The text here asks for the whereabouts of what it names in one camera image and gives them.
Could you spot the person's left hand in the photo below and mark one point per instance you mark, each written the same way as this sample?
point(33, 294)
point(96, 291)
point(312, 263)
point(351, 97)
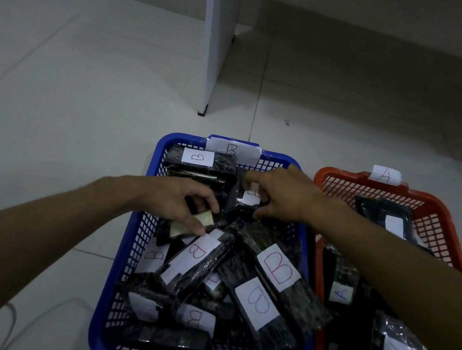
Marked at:
point(170, 198)

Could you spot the person's right hand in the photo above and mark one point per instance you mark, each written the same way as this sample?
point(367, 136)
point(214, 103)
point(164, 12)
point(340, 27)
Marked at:
point(297, 200)

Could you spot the red plastic basket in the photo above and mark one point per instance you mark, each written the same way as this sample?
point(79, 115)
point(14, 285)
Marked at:
point(344, 176)

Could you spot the person's right forearm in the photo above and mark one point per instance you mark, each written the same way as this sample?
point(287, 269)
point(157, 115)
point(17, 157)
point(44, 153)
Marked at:
point(415, 280)

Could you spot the person's left forearm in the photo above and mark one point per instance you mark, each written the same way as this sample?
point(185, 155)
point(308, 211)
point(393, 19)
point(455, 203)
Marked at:
point(27, 245)

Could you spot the large white paper tag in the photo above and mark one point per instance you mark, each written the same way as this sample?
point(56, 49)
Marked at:
point(235, 149)

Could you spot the small white paper tag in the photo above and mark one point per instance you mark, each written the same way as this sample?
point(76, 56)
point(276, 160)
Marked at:
point(385, 175)

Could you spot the white desk side panel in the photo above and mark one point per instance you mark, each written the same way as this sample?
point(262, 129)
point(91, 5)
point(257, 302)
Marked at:
point(219, 26)

